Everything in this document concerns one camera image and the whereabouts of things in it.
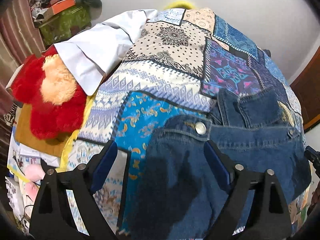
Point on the pink soft item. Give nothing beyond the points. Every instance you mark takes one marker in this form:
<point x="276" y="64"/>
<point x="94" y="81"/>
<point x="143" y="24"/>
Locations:
<point x="33" y="176"/>

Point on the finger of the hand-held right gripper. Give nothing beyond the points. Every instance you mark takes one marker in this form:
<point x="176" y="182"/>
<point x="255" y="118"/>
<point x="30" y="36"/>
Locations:
<point x="313" y="158"/>

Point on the orange box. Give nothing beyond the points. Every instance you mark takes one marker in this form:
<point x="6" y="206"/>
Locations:
<point x="61" y="6"/>

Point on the blue denim jacket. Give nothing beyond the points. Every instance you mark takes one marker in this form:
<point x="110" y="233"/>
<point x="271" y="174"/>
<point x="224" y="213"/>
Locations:
<point x="250" y="140"/>

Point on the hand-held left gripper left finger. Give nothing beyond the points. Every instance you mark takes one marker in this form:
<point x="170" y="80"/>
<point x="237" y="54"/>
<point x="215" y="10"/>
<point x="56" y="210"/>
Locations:
<point x="103" y="167"/>

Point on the stack of papers and books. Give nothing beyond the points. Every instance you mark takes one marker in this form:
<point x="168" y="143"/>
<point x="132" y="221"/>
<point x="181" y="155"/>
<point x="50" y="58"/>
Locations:
<point x="27" y="155"/>

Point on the brown wooden door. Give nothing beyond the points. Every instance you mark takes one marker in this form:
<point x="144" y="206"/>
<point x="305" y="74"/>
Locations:
<point x="310" y="92"/>

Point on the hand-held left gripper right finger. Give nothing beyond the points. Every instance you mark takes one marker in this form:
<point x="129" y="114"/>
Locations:
<point x="217" y="167"/>

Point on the green cloth covered cabinet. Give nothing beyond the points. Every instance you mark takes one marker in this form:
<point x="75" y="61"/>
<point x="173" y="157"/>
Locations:
<point x="67" y="25"/>

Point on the yellow bed sheet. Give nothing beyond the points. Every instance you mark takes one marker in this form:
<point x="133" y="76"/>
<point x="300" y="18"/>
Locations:
<point x="75" y="130"/>

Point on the red box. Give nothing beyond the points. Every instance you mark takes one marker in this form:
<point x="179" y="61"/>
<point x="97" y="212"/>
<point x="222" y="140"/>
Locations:
<point x="15" y="78"/>

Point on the brown cardboard sheet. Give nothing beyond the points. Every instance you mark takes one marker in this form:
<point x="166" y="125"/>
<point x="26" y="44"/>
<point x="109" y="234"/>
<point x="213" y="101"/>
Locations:
<point x="30" y="132"/>

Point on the yellow fuzzy item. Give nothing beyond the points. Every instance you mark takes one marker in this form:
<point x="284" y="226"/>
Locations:
<point x="178" y="4"/>

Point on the striped brown curtain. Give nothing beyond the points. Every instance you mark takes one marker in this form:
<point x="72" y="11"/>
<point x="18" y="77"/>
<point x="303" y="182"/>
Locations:
<point x="15" y="30"/>

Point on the red plush toy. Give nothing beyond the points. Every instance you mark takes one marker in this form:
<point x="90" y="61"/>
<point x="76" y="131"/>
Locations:
<point x="57" y="120"/>

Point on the black white patterned cloth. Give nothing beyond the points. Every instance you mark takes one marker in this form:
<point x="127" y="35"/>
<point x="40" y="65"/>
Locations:
<point x="10" y="113"/>

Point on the white pillow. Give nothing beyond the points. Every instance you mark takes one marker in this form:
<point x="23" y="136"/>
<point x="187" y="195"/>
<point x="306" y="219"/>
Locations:
<point x="100" y="45"/>

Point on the blue patchwork quilt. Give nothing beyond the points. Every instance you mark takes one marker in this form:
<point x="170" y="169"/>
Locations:
<point x="162" y="80"/>

